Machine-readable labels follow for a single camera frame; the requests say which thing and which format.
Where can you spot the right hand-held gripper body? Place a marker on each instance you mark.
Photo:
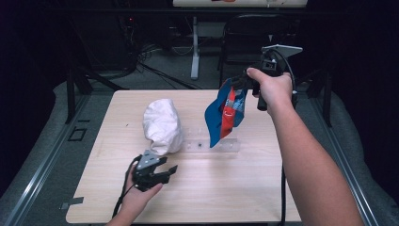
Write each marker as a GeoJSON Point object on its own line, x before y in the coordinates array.
{"type": "Point", "coordinates": [271, 64]}

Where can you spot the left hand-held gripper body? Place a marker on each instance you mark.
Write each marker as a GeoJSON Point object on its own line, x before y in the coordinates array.
{"type": "Point", "coordinates": [146, 175]}

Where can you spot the white bucket hat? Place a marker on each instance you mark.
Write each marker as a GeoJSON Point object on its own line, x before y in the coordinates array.
{"type": "Point", "coordinates": [163, 125]}

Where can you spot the blue and orange baseball cap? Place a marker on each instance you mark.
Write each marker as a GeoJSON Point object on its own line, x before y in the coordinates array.
{"type": "Point", "coordinates": [216, 119]}

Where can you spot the clear plastic tray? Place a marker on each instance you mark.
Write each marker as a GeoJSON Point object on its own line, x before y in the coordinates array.
{"type": "Point", "coordinates": [229, 146]}

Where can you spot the person's right hand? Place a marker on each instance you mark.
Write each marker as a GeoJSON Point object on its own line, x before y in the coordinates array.
{"type": "Point", "coordinates": [274, 89]}

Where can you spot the person's left hand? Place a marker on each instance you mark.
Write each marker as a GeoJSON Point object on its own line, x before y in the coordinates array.
{"type": "Point", "coordinates": [135, 199]}

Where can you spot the black folding chair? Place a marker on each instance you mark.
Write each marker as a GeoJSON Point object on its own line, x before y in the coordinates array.
{"type": "Point", "coordinates": [238, 47]}

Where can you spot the white desk leg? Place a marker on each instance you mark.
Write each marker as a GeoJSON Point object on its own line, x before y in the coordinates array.
{"type": "Point", "coordinates": [195, 56]}

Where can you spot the white desk top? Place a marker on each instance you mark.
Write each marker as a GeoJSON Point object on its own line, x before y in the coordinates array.
{"type": "Point", "coordinates": [244, 3]}

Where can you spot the black metal stand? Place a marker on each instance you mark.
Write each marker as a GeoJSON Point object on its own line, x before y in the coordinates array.
{"type": "Point", "coordinates": [70, 94]}
{"type": "Point", "coordinates": [327, 100]}

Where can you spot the grey tape strip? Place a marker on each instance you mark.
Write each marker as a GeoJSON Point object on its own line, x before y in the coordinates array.
{"type": "Point", "coordinates": [72, 203]}

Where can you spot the aluminium floor rail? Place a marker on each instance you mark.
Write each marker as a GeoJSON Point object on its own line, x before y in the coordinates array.
{"type": "Point", "coordinates": [351, 175]}
{"type": "Point", "coordinates": [47, 157]}

